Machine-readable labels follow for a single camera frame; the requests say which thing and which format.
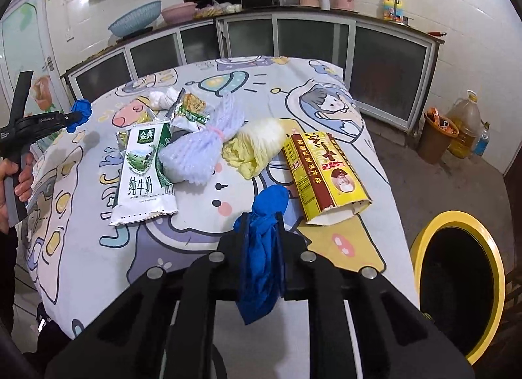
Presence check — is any yellow red paper box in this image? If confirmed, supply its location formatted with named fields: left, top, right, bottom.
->
left=281, top=131, right=373, bottom=225

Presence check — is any instant noodle wrapper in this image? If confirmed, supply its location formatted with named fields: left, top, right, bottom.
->
left=165, top=88, right=211, bottom=135

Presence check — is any yellow dish soap bottle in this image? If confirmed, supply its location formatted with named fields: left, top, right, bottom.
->
left=382, top=0, right=404, bottom=23

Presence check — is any blue rubber glove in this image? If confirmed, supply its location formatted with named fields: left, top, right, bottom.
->
left=233, top=186, right=291, bottom=326
left=66, top=99, right=93, bottom=133

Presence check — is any orange snack wrapper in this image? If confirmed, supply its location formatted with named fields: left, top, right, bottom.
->
left=427, top=108, right=457, bottom=132

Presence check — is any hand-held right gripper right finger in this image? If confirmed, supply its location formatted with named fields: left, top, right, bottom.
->
left=276, top=212, right=476, bottom=379

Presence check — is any yellow rim trash bin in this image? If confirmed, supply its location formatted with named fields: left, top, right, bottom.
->
left=409, top=210, right=506, bottom=366

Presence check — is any large cooking oil jug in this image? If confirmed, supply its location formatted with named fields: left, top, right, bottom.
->
left=446, top=90, right=483, bottom=159

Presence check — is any white green milk pouch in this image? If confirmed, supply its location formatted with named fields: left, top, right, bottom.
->
left=108, top=122, right=180, bottom=227

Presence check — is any glass door kitchen cabinet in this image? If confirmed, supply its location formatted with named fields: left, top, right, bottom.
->
left=60, top=8, right=445, bottom=134

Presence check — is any person's dark clothing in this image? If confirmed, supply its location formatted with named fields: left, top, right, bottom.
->
left=0, top=226, right=72, bottom=379

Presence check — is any blue plastic basket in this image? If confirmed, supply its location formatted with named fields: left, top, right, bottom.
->
left=108, top=0, right=163, bottom=37

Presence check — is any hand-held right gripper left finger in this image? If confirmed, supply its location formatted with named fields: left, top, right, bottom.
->
left=44, top=213, right=250, bottom=379

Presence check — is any lavender foam fruit net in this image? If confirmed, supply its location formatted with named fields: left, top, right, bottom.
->
left=158, top=93, right=245, bottom=184

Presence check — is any brown plastic bucket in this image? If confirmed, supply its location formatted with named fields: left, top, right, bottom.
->
left=417, top=107, right=461, bottom=164

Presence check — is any person's left hand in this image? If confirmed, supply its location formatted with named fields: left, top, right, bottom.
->
left=0, top=153, right=36, bottom=235

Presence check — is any flower decal door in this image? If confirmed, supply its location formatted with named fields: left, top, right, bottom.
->
left=0, top=0, right=72, bottom=119

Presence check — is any white plastic bag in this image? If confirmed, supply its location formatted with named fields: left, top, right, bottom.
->
left=147, top=87, right=180, bottom=111

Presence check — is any pink plastic basin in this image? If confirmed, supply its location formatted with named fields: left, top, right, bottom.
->
left=161, top=1, right=199, bottom=24

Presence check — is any metal faucet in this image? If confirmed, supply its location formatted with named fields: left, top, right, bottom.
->
left=393, top=0, right=415, bottom=25

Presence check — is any cartoon printed tablecloth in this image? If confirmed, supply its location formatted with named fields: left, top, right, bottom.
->
left=25, top=56, right=412, bottom=341

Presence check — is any plastic bag of buns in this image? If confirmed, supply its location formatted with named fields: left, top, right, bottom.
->
left=195, top=0, right=242, bottom=19

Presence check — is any blue label water bottle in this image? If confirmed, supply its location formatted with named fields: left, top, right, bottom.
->
left=473, top=121, right=491, bottom=157

